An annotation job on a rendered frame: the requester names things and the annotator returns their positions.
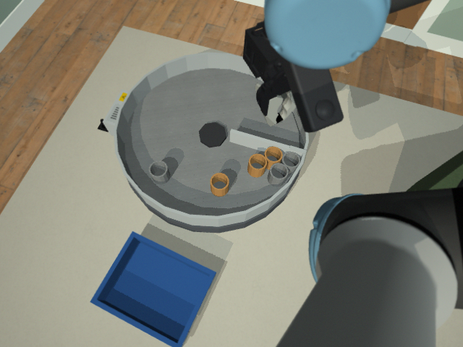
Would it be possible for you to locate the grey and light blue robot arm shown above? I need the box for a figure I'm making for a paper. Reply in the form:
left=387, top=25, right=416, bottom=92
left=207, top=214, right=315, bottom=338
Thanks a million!
left=264, top=0, right=463, bottom=347

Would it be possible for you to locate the blue crate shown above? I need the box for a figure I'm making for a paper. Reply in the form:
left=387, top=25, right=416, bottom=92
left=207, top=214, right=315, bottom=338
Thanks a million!
left=90, top=231, right=214, bottom=347

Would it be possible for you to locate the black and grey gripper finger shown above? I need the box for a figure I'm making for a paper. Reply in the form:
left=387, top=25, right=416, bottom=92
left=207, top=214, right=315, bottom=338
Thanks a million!
left=255, top=80, right=283, bottom=127
left=276, top=91, right=296, bottom=124

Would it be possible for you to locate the bronze bushing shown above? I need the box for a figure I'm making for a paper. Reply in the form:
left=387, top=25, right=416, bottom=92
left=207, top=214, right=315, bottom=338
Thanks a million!
left=264, top=147, right=283, bottom=170
left=247, top=154, right=267, bottom=178
left=211, top=173, right=229, bottom=197

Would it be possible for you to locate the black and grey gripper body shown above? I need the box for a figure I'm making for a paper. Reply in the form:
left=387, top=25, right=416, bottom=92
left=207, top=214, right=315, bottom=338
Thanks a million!
left=243, top=21, right=290, bottom=95

